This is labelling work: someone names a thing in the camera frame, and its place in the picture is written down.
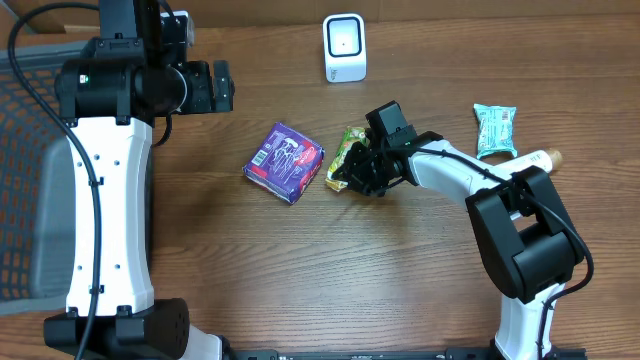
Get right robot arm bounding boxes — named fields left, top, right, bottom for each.
left=329, top=101, right=594, bottom=359

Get green yellow snack packet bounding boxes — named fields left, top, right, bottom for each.
left=325, top=126, right=369, bottom=192

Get grey plastic basket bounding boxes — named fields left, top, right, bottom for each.
left=1, top=51, right=75, bottom=315

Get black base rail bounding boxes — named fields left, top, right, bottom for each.
left=219, top=347, right=589, bottom=360

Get teal snack packet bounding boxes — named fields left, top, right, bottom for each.
left=473, top=104, right=518, bottom=159

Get purple pad package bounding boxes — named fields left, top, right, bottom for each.
left=243, top=122, right=325, bottom=204

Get white barcode scanner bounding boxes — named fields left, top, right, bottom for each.
left=322, top=13, right=367, bottom=83

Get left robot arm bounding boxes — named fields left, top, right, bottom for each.
left=44, top=1, right=234, bottom=360

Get white tube gold cap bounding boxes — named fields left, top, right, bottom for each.
left=501, top=148, right=563, bottom=173

